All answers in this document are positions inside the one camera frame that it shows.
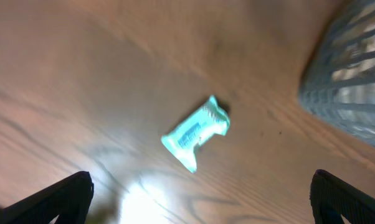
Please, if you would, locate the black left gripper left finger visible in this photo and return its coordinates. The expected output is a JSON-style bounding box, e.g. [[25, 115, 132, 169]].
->
[[0, 171, 94, 224]]

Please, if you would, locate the teal wet wipes pack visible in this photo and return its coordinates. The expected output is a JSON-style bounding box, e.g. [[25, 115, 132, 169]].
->
[[161, 95, 230, 173]]

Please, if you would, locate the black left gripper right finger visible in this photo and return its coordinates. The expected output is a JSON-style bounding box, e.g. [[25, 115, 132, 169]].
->
[[310, 169, 375, 224]]

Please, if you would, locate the grey plastic basket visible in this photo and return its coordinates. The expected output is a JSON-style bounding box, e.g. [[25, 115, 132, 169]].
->
[[298, 0, 375, 147]]

